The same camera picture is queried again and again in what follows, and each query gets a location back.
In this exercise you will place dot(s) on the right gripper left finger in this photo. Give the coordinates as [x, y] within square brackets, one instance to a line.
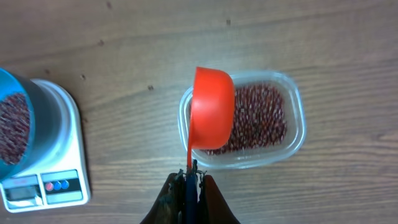
[169, 204]

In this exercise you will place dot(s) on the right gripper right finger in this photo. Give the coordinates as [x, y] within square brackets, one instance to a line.
[212, 207]

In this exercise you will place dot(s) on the red scoop blue handle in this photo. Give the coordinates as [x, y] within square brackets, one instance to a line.
[211, 121]

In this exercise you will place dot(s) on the white digital kitchen scale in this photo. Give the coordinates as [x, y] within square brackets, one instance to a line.
[60, 178]

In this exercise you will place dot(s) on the blue bowl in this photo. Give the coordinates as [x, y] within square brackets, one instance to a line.
[30, 123]

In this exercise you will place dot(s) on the red beans in bowl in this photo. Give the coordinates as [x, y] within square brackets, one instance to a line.
[15, 128]

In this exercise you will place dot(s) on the red beans in container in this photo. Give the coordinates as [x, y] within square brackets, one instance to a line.
[259, 119]

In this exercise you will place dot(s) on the clear plastic bean container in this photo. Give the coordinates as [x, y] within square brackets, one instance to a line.
[294, 115]

